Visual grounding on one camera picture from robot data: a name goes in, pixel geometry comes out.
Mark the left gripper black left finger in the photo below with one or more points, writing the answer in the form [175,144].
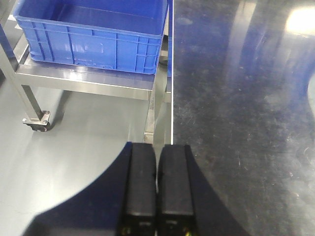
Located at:
[139,212]

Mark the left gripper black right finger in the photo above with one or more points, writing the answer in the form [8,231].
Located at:
[175,216]

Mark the blue bin beside table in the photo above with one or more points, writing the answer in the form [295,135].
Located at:
[120,35]

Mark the stainless steel side cart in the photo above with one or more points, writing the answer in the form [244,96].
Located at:
[24,73]

